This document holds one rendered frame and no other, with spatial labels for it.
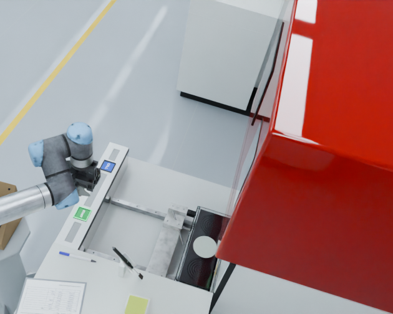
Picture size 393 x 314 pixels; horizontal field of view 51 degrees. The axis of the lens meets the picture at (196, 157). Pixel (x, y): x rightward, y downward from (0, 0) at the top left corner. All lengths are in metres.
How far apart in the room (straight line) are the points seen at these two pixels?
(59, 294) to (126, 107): 2.20
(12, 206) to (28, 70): 2.70
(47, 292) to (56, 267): 0.09
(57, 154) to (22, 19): 3.27
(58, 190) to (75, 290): 0.42
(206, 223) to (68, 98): 2.08
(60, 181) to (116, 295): 0.49
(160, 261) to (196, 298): 0.24
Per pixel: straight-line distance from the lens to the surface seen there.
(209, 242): 1.77
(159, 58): 4.06
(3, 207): 1.26
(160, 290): 1.58
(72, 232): 1.70
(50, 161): 1.31
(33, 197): 1.28
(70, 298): 1.57
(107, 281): 1.59
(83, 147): 1.34
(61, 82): 3.74
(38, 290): 1.59
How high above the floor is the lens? 2.42
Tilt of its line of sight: 49 degrees down
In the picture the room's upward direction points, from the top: 14 degrees clockwise
